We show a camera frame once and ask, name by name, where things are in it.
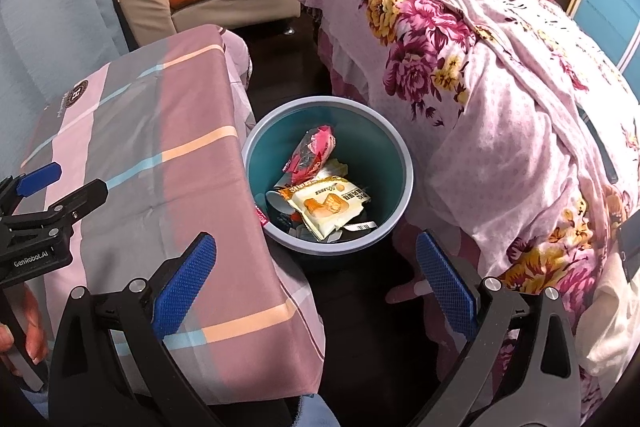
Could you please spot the pale blue curtain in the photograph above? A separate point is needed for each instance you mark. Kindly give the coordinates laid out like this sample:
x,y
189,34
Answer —
x,y
50,7

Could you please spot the teal trash bin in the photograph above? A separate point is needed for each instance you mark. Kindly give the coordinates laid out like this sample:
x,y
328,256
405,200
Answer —
x,y
370,147

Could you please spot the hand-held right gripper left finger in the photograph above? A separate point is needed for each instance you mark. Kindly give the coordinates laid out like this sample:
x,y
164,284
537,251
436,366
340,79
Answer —
x,y
185,282

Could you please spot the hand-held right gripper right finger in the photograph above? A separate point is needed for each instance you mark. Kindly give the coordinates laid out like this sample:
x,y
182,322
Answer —
x,y
445,287

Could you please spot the person's blue jeans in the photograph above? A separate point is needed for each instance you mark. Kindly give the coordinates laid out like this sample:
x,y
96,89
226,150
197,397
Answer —
x,y
320,412

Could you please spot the white cloth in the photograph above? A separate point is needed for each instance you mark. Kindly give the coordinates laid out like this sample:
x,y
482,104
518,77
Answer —
x,y
615,322

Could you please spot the person's left hand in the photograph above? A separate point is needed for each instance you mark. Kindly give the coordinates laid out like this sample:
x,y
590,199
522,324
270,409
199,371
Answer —
x,y
36,332

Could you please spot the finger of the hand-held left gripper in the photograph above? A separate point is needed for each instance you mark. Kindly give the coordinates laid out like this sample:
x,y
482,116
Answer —
x,y
40,177
87,197

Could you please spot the floral pink bed blanket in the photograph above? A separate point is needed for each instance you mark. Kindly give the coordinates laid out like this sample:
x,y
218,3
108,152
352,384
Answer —
x,y
500,82

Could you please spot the black flat object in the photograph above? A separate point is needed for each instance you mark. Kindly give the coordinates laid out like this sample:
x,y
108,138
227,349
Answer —
x,y
631,247

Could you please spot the plaid pink grey tablecloth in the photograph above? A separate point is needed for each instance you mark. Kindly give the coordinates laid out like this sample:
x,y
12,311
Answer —
x,y
175,117

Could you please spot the yellow snack packet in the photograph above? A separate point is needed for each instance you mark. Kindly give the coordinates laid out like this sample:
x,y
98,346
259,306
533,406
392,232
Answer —
x,y
325,207

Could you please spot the pink red wrapper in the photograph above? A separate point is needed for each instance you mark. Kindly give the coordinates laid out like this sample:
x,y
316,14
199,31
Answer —
x,y
312,152

